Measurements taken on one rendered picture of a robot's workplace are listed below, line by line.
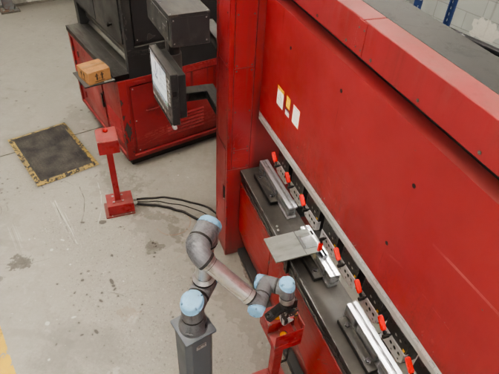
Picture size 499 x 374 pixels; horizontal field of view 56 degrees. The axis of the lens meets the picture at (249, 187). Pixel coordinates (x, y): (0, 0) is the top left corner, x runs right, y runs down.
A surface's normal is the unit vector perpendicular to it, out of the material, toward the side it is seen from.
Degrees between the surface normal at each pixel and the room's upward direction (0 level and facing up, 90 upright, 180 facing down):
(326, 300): 0
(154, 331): 0
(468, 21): 90
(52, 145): 0
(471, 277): 90
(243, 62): 90
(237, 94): 90
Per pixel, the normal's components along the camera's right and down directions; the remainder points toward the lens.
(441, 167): -0.94, 0.19
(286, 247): 0.05, -0.75
